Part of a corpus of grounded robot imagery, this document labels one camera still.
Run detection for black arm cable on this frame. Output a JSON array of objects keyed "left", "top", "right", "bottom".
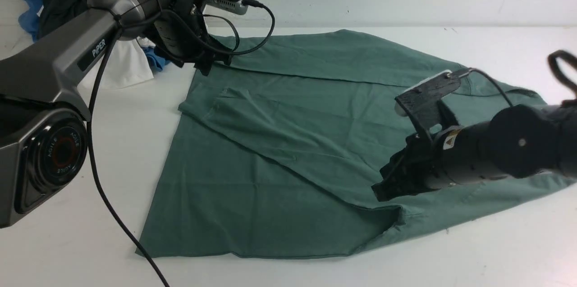
[
  {"left": 86, "top": 0, "right": 276, "bottom": 287},
  {"left": 464, "top": 50, "right": 577, "bottom": 107}
]

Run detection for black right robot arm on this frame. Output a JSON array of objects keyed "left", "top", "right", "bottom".
[{"left": 372, "top": 104, "right": 577, "bottom": 201}]

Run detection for white crumpled garment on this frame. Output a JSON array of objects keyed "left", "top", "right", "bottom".
[{"left": 99, "top": 39, "right": 153, "bottom": 90}]

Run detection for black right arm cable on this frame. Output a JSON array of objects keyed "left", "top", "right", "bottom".
[{"left": 464, "top": 50, "right": 577, "bottom": 107}]

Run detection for green long-sleeve shirt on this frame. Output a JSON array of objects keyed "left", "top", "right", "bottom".
[{"left": 140, "top": 30, "right": 574, "bottom": 259}]

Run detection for blue crumpled garment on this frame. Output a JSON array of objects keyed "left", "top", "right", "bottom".
[{"left": 18, "top": 0, "right": 43, "bottom": 42}]

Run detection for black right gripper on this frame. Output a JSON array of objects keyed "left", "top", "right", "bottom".
[{"left": 371, "top": 137, "right": 444, "bottom": 201}]

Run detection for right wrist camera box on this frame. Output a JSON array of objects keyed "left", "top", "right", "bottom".
[{"left": 395, "top": 68, "right": 471, "bottom": 143}]

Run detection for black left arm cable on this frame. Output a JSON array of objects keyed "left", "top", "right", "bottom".
[{"left": 86, "top": 0, "right": 276, "bottom": 287}]

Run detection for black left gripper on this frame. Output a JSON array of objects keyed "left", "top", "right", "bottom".
[{"left": 147, "top": 0, "right": 233, "bottom": 76}]

